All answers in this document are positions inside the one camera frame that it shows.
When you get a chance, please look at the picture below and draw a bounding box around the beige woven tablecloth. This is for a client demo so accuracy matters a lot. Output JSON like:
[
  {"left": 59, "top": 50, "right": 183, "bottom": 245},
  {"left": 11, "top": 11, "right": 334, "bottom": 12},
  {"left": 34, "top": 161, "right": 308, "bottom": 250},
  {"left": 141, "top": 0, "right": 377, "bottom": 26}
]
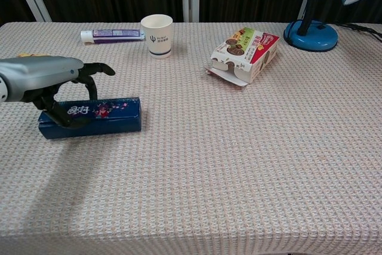
[{"left": 0, "top": 21, "right": 382, "bottom": 255}]

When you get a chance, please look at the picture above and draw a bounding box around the blue desk lamp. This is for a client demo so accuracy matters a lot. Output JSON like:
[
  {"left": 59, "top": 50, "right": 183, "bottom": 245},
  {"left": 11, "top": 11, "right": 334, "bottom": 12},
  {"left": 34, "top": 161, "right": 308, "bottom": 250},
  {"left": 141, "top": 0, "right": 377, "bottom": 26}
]
[{"left": 283, "top": 0, "right": 382, "bottom": 52}]

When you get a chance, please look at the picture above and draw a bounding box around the purple white toothpaste tube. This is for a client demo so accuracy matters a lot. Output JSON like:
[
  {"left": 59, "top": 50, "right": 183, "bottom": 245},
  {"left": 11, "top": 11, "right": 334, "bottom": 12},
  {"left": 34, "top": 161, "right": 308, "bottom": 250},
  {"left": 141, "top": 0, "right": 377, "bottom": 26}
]
[{"left": 79, "top": 29, "right": 143, "bottom": 44}]

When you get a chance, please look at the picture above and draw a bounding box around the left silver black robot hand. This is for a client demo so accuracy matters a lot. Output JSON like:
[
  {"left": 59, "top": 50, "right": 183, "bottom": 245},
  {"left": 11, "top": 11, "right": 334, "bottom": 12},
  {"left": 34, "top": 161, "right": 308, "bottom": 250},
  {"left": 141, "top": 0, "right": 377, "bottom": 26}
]
[{"left": 0, "top": 56, "right": 116, "bottom": 130}]

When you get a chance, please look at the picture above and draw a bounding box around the black lamp power cable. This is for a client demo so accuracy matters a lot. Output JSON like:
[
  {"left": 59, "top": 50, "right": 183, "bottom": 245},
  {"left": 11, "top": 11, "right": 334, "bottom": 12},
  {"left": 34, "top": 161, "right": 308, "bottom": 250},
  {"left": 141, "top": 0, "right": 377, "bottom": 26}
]
[{"left": 334, "top": 23, "right": 382, "bottom": 42}]

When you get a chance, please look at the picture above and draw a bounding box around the white paper cup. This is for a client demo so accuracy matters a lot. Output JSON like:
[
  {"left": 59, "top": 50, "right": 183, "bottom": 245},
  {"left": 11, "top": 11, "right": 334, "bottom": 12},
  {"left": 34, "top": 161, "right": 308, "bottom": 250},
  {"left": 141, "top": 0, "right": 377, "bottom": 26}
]
[{"left": 140, "top": 14, "right": 174, "bottom": 59}]

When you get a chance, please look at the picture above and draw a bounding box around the blue rectangular case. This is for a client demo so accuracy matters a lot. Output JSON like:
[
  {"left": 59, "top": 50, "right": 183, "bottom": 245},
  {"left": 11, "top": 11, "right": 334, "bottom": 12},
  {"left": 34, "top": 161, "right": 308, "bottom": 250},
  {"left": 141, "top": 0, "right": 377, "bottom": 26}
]
[{"left": 38, "top": 96, "right": 143, "bottom": 140}]

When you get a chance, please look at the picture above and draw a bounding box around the opened cardboard snack box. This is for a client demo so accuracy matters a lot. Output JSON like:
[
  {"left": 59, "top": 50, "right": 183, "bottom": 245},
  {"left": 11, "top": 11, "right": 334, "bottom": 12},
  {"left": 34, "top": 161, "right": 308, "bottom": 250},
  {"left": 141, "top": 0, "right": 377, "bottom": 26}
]
[{"left": 204, "top": 26, "right": 281, "bottom": 88}]

